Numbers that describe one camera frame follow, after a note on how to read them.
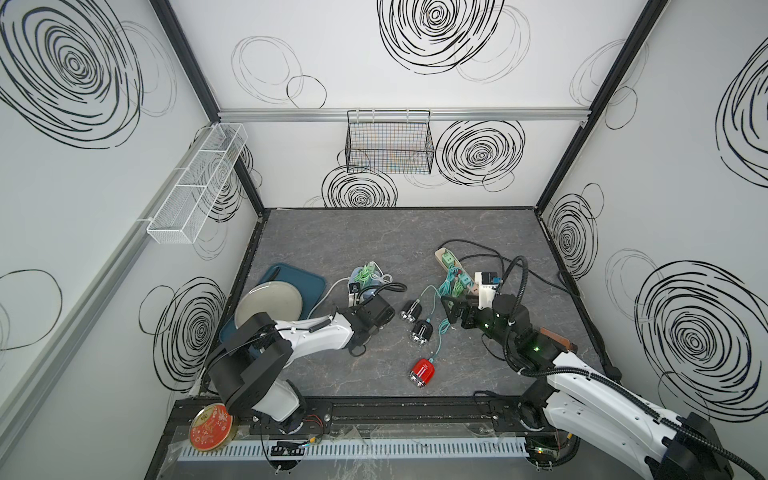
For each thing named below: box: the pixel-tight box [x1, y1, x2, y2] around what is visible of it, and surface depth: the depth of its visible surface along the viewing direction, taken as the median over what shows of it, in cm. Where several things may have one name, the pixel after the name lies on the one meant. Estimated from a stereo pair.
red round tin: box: [189, 403, 238, 452], surface depth 70 cm
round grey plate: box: [234, 281, 303, 329], surface depth 96 cm
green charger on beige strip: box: [441, 250, 455, 269], surface depth 98 cm
